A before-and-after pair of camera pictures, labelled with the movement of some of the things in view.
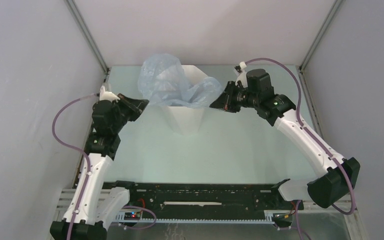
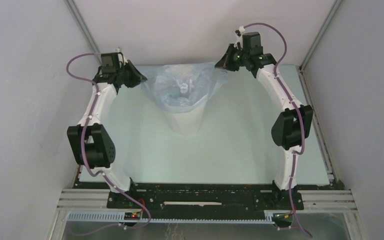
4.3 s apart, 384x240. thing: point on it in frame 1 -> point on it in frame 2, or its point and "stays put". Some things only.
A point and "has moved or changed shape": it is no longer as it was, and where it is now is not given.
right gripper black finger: [223, 101] -> [225, 62]
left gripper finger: [132, 107] -> [135, 76]
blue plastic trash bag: [162, 81] has moved or changed shape
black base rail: [160, 199] stays put
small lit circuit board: [132, 216] stays put
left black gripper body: [121, 119] -> [123, 71]
